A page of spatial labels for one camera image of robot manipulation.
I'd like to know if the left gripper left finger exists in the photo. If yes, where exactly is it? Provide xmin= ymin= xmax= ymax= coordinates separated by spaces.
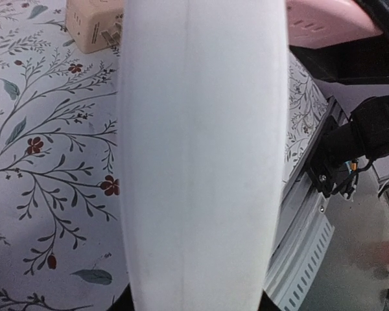
xmin=108 ymin=284 xmax=135 ymax=311

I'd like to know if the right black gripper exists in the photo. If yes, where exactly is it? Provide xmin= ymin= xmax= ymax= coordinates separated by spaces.
xmin=288 ymin=0 xmax=389 ymax=87

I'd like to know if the beige cube socket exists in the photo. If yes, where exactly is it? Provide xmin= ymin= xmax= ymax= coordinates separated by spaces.
xmin=65 ymin=0 xmax=124 ymax=54

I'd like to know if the white power strip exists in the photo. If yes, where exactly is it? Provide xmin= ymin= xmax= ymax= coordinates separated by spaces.
xmin=117 ymin=1 xmax=289 ymax=310

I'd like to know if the pink cube socket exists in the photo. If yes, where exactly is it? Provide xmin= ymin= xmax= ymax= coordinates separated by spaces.
xmin=286 ymin=0 xmax=383 ymax=49

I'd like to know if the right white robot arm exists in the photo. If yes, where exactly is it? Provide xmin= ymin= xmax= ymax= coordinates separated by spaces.
xmin=286 ymin=1 xmax=389 ymax=163

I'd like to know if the front aluminium rail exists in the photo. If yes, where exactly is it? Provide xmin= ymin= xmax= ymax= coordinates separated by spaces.
xmin=264 ymin=97 xmax=346 ymax=311

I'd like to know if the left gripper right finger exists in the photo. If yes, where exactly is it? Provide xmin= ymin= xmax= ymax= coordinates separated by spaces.
xmin=260 ymin=290 xmax=280 ymax=311

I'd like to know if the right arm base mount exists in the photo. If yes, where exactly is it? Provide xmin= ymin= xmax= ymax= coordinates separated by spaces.
xmin=305 ymin=116 xmax=373 ymax=198

